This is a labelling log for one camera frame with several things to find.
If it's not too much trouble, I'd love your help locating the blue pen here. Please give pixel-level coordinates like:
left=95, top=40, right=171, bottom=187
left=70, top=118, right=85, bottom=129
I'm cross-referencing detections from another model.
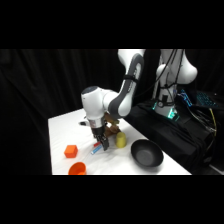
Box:
left=90, top=145, right=103, bottom=156

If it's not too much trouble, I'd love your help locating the black robot stand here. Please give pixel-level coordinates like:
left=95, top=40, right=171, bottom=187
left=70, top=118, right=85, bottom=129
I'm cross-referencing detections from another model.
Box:
left=122, top=99, right=218, bottom=175

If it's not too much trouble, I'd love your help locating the orange bowl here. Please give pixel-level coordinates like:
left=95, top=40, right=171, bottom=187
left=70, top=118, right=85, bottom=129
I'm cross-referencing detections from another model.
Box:
left=67, top=161, right=88, bottom=176

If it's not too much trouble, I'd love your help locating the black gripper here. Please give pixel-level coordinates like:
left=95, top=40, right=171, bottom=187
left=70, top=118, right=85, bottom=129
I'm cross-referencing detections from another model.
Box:
left=87, top=116, right=110, bottom=152

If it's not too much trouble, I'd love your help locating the black bowl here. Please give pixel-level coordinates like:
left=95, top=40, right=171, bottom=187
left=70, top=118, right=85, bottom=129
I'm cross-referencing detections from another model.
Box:
left=130, top=138, right=165, bottom=168

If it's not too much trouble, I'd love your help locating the orange cube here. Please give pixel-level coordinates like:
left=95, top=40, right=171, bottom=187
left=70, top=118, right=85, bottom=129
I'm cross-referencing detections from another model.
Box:
left=63, top=144, right=80, bottom=159

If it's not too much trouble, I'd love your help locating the yellow cable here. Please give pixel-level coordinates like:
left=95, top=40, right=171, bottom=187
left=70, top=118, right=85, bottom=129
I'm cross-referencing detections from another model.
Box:
left=208, top=108, right=218, bottom=137

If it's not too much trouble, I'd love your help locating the blue backlit keyboard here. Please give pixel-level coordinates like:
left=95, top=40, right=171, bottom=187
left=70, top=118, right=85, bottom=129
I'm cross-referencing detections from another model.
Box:
left=195, top=90, right=222, bottom=109

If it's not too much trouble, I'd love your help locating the yellow cup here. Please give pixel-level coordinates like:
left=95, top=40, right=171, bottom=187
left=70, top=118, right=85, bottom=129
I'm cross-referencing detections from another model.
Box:
left=114, top=131, right=128, bottom=149

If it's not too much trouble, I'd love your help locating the brown plush toy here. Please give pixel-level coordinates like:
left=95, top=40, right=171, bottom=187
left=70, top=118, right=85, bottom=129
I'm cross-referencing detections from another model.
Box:
left=103, top=112, right=122, bottom=138

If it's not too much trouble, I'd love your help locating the black curtain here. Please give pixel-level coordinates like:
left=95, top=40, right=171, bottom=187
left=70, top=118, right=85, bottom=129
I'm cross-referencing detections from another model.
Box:
left=0, top=49, right=224, bottom=176

